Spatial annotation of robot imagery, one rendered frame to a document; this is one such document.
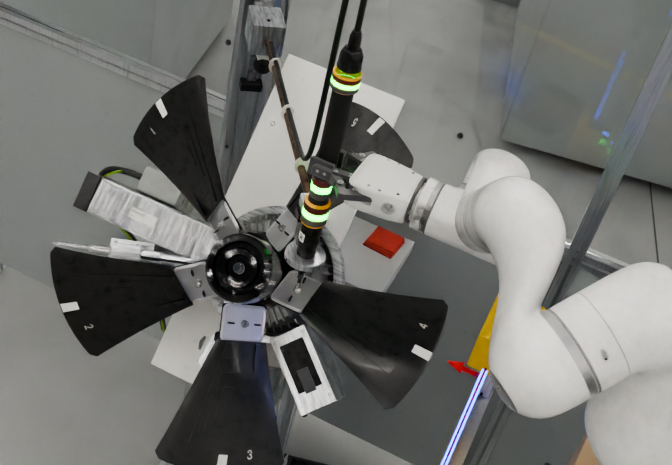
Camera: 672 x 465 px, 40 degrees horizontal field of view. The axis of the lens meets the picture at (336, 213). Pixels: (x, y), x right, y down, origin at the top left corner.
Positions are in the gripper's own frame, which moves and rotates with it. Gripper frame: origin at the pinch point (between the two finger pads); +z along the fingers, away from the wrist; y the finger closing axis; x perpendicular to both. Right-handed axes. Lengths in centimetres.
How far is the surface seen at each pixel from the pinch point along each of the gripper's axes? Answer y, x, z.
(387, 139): 16.5, -2.6, -4.7
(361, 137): 17.6, -5.0, 0.1
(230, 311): -7.1, -32.5, 8.4
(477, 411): 23, -60, -37
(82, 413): 37, -147, 66
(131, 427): 40, -147, 51
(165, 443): -26, -49, 8
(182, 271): -5.5, -30.3, 19.3
